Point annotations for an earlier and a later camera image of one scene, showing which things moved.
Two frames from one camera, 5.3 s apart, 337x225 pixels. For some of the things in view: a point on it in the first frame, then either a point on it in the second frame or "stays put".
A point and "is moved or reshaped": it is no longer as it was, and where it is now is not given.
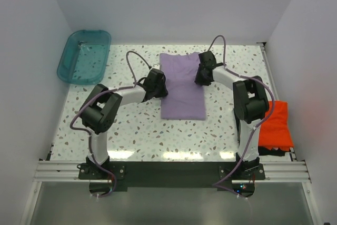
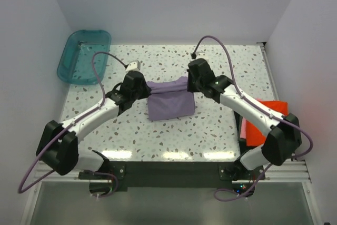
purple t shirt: x=185 y=98 is moved or reshaped
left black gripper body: x=160 y=90 → x=142 y=92
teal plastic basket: x=85 y=57 stays put
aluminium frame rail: x=68 y=172 stays put
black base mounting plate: x=240 y=177 stays put
